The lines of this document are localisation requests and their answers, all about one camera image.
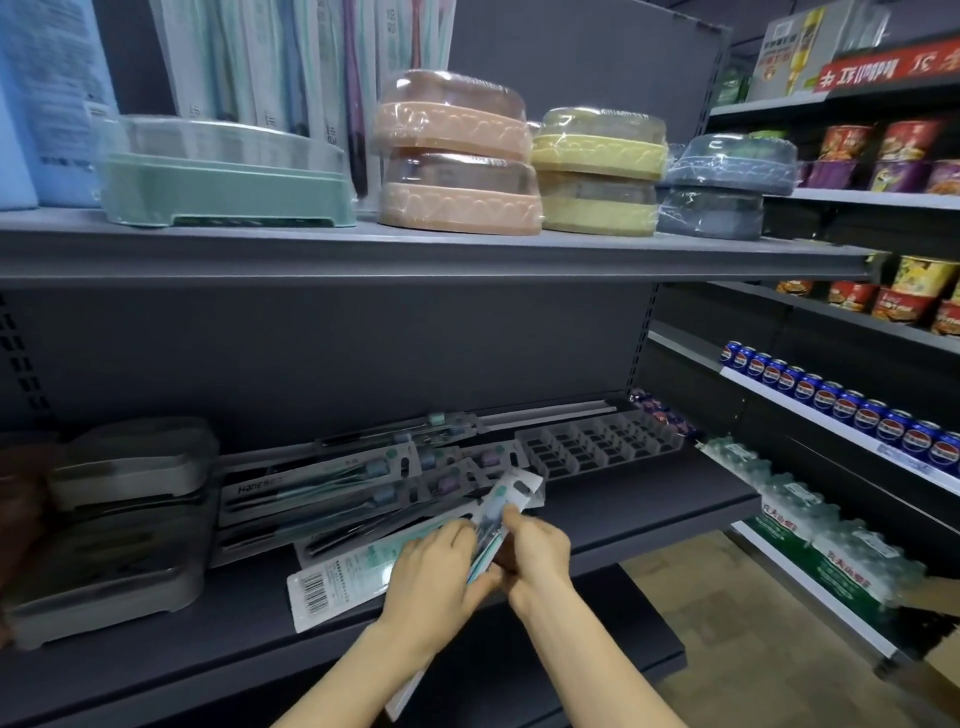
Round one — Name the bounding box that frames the person's right hand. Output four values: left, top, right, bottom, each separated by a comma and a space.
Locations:
498, 504, 576, 618

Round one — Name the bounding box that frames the person's left hand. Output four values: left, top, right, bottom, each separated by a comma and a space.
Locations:
378, 519, 505, 661

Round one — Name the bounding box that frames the teal toothbrush blister pack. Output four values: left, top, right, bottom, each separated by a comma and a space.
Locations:
386, 471, 549, 721

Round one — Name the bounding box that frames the person's left forearm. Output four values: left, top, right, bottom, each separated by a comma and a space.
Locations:
271, 626, 445, 728

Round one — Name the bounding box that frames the person's right forearm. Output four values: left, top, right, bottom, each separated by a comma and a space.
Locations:
510, 576, 690, 728

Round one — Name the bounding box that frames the clear plastic divider tray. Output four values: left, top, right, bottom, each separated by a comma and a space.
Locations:
516, 411, 685, 481

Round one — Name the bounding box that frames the white barcode toothbrush pack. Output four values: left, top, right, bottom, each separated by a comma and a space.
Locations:
287, 517, 481, 636

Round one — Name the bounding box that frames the pile of toothbrush packs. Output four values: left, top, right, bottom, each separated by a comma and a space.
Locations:
210, 401, 631, 571

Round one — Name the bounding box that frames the row of small purple packets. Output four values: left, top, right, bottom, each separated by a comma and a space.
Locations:
628, 388, 700, 445

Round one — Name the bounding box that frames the shrink-wrapped water bottle pack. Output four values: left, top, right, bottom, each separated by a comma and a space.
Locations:
812, 517, 929, 610
756, 472, 843, 545
699, 435, 775, 490

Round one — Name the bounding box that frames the grey metal shelf rack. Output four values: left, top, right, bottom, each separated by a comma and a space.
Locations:
0, 0, 892, 728

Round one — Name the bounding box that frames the yellow soap box clear lid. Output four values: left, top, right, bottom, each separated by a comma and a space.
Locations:
536, 171, 661, 238
530, 106, 670, 182

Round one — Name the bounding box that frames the orange soap box clear lid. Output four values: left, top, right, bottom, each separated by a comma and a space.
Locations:
376, 150, 543, 238
373, 69, 535, 163

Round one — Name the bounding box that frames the row of blue soda cans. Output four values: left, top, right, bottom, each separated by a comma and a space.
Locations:
718, 339, 960, 475

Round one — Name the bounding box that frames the beige soap box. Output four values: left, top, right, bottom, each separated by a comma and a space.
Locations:
47, 416, 220, 513

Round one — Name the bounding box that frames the blue-grey soap box clear lid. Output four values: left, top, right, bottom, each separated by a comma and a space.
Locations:
655, 186, 765, 242
660, 132, 798, 198

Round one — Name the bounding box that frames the grey soap box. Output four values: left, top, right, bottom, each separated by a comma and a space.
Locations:
2, 501, 217, 652

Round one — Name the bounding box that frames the brown cardboard box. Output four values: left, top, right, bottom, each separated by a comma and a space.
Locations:
898, 573, 960, 687

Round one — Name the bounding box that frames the row of noodle cups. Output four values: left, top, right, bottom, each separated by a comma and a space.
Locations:
797, 120, 960, 198
774, 255, 960, 339

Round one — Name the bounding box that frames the green soap box clear lid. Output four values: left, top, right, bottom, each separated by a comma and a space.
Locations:
97, 112, 358, 230

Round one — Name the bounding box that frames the dark food shelf unit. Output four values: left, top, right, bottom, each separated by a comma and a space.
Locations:
645, 30, 960, 710

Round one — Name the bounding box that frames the row of standing toothbrush packs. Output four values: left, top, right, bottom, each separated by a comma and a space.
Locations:
148, 0, 460, 200

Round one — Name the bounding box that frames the printed cardboard carton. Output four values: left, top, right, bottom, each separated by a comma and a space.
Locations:
748, 0, 858, 103

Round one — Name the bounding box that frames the red shelf sign strip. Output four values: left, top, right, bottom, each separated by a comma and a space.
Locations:
813, 37, 960, 96

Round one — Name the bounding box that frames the light blue wrapped package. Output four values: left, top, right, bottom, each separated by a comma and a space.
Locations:
0, 0, 123, 211

